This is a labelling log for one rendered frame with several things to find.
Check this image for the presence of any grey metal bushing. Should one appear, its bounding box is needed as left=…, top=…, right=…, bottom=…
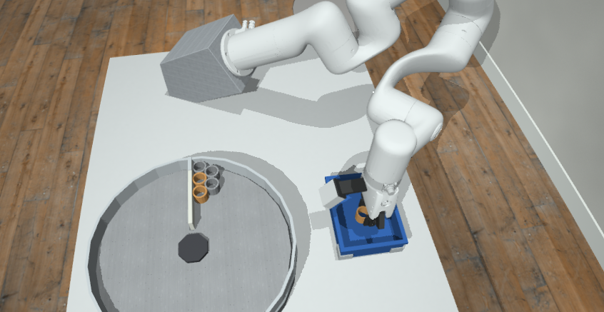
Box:
left=204, top=177, right=221, bottom=196
left=192, top=161, right=207, bottom=174
left=204, top=165, right=220, bottom=180

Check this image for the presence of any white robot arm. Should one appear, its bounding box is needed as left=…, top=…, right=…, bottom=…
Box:
left=221, top=0, right=494, bottom=209

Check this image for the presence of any blue open crate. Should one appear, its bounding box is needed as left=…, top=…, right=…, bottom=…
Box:
left=324, top=173, right=408, bottom=260

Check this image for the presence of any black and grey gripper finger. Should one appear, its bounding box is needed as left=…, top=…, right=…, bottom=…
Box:
left=363, top=211, right=385, bottom=229
left=358, top=193, right=366, bottom=207

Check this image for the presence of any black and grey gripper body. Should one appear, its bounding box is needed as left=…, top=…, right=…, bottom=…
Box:
left=361, top=172, right=399, bottom=220

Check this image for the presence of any bronze bushing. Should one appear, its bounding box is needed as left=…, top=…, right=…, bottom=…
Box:
left=355, top=206, right=368, bottom=223
left=192, top=185, right=208, bottom=203
left=192, top=172, right=207, bottom=187

